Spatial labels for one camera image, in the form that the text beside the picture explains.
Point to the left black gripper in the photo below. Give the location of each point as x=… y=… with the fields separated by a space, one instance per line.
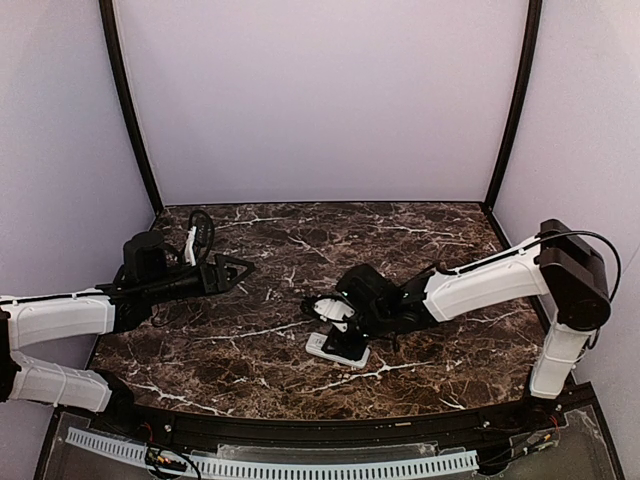
x=218 y=279

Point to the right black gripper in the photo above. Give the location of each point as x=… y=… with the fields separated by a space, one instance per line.
x=350 y=331

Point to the white remote control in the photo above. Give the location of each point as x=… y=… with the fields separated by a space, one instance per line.
x=314 y=347

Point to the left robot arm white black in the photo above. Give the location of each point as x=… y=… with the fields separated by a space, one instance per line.
x=152 y=273

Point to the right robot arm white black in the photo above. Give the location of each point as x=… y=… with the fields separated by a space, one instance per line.
x=557 y=262

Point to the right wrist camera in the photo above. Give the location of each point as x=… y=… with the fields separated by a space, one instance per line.
x=327 y=308

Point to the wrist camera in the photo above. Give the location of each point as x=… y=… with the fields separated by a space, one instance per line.
x=327 y=308
x=200 y=238

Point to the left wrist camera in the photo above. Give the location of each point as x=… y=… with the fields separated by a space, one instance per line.
x=200 y=238

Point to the white slotted cable duct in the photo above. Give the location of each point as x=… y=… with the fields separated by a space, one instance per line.
x=235 y=462

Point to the black front rail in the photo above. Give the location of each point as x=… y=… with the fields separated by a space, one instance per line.
x=474 y=428

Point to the left black frame post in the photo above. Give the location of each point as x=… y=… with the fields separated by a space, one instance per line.
x=126 y=102

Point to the black frame post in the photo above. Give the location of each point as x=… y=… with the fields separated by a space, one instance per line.
x=126 y=102
x=525 y=64

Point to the right black frame post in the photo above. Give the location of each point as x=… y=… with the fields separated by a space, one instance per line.
x=525 y=64

